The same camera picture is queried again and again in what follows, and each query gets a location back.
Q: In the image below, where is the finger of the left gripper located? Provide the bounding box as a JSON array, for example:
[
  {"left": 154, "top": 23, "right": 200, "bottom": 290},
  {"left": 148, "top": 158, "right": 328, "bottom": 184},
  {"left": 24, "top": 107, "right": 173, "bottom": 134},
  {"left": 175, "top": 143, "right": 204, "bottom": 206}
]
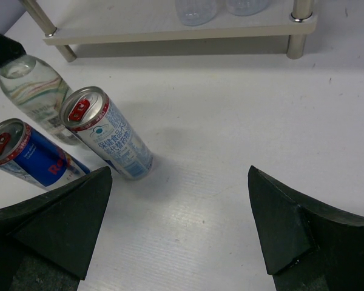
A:
[{"left": 0, "top": 34, "right": 26, "bottom": 69}]

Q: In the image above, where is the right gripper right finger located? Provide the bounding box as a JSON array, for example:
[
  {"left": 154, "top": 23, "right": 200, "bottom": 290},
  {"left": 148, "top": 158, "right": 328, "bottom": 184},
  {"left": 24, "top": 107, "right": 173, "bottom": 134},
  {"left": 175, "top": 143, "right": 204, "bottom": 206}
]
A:
[{"left": 248, "top": 166, "right": 364, "bottom": 290}]

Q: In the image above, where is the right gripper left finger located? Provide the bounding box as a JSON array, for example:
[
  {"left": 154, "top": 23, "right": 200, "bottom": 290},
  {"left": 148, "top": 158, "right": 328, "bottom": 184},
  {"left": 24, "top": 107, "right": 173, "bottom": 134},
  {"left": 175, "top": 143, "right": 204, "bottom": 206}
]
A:
[{"left": 0, "top": 167, "right": 112, "bottom": 290}]

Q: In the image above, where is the glass soda water bottle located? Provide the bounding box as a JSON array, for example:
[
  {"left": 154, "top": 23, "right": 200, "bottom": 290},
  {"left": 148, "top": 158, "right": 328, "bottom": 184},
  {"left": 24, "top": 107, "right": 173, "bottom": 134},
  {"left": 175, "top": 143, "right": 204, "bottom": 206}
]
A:
[{"left": 0, "top": 55, "right": 82, "bottom": 146}]

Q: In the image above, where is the Pocari Sweat bottle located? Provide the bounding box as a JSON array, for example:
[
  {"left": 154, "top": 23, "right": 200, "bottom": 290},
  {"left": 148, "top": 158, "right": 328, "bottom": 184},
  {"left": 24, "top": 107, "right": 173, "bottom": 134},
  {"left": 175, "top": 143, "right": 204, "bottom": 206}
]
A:
[
  {"left": 225, "top": 0, "right": 270, "bottom": 16},
  {"left": 175, "top": 0, "right": 218, "bottom": 26}
]

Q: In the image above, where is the white two-tier shelf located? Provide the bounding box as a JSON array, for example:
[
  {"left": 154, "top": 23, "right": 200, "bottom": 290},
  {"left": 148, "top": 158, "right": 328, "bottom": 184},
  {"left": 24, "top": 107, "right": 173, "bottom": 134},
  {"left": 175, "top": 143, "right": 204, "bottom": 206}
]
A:
[{"left": 21, "top": 1, "right": 317, "bottom": 62}]

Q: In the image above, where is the near Red Bull can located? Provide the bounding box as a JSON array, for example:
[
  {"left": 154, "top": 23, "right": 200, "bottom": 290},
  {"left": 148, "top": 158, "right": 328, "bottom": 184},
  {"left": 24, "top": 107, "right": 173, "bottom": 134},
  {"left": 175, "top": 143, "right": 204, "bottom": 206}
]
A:
[{"left": 0, "top": 118, "right": 90, "bottom": 191}]

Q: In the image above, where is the red bull can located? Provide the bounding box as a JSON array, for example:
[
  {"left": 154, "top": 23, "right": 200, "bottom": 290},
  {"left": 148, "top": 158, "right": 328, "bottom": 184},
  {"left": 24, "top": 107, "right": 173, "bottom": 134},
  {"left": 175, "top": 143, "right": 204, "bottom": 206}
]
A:
[
  {"left": 0, "top": 118, "right": 90, "bottom": 191},
  {"left": 59, "top": 86, "right": 153, "bottom": 180}
]

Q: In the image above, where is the far Red Bull can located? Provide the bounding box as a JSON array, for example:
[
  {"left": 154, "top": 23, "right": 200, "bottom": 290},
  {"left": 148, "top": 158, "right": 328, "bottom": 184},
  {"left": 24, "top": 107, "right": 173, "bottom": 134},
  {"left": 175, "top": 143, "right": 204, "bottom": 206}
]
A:
[{"left": 59, "top": 86, "right": 153, "bottom": 180}]

